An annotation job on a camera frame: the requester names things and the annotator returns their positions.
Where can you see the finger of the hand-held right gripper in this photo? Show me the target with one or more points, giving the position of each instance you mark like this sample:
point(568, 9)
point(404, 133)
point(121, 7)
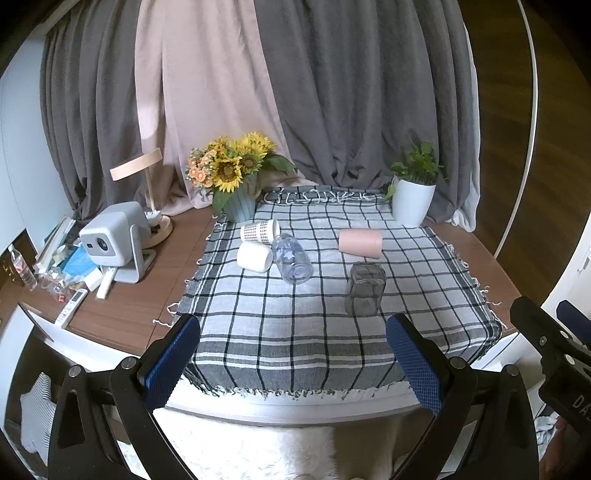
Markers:
point(575, 321)
point(540, 325)

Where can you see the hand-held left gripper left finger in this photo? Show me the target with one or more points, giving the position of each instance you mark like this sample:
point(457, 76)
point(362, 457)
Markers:
point(170, 362)

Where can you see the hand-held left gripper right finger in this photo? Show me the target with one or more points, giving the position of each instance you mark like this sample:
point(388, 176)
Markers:
point(415, 364)

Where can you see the grey transparent glass cup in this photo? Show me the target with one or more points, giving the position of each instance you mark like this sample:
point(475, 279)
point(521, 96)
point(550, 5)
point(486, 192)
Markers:
point(364, 290)

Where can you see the pink cup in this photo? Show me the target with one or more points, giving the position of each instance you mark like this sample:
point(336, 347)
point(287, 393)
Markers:
point(360, 243)

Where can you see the white cup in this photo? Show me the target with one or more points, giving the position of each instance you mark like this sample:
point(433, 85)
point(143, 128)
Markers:
point(254, 256)

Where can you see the clear blue star-print cup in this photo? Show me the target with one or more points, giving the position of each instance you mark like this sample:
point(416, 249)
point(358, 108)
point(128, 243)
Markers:
point(291, 259)

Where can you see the patterned paper cup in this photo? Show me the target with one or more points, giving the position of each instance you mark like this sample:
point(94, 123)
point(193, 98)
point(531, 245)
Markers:
point(258, 230)

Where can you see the white rounded furniture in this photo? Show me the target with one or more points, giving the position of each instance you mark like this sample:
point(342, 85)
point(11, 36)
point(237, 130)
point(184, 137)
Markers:
point(570, 263)

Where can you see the white stick-shaped device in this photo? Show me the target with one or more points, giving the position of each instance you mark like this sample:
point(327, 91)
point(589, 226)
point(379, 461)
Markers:
point(105, 282)

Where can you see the white remote control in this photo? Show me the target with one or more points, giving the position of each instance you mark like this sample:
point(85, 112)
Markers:
point(71, 308)

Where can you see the small white box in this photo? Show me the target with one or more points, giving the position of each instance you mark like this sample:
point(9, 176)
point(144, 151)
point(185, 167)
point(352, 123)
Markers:
point(92, 279)

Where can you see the plaid grey white cloth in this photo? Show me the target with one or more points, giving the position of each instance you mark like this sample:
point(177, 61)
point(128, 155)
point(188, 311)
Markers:
point(286, 332)

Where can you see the blue packet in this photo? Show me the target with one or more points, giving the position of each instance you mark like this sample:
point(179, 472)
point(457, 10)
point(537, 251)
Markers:
point(78, 263)

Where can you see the grey projector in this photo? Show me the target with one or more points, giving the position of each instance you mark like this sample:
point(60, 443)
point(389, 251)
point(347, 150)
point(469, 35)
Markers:
point(115, 235)

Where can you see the white fluffy rug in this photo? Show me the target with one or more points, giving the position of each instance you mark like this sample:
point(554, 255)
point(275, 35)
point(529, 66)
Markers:
point(277, 450)

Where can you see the striped star-shaped pillow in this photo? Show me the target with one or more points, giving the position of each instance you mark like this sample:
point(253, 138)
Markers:
point(37, 415)

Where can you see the white plant pot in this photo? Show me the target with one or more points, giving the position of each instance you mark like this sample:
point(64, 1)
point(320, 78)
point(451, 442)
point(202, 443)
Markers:
point(412, 201)

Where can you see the stack of books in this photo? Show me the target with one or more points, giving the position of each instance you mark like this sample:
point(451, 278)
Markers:
point(53, 242)

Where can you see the teal ribbed vase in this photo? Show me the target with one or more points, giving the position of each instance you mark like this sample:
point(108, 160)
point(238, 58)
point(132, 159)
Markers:
point(240, 205)

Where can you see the clear water bottle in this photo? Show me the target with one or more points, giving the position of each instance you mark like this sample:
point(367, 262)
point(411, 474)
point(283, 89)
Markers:
point(22, 267)

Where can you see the green potted plant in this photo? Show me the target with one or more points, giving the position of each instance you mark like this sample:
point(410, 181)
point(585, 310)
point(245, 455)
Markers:
point(418, 164)

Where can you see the wooden desk lamp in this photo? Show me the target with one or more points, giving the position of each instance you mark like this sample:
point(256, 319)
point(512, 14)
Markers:
point(138, 164)

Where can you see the sunflower bouquet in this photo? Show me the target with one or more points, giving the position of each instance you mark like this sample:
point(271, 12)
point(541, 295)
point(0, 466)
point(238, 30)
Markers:
point(231, 166)

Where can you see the white hoop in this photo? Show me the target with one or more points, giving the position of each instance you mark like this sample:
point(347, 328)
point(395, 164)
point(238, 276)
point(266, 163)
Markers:
point(535, 101)

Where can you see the grey curtain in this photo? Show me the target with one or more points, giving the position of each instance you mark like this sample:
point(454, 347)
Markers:
point(369, 92)
point(87, 101)

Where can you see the pink curtain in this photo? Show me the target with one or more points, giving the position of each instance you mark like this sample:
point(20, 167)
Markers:
point(203, 83)

